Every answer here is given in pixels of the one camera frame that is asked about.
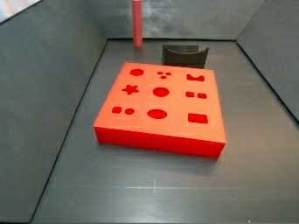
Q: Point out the black curved holder bracket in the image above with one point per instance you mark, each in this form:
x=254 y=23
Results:
x=185 y=56

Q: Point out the red shape-sorting board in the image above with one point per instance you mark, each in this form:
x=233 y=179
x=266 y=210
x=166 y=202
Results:
x=164 y=108

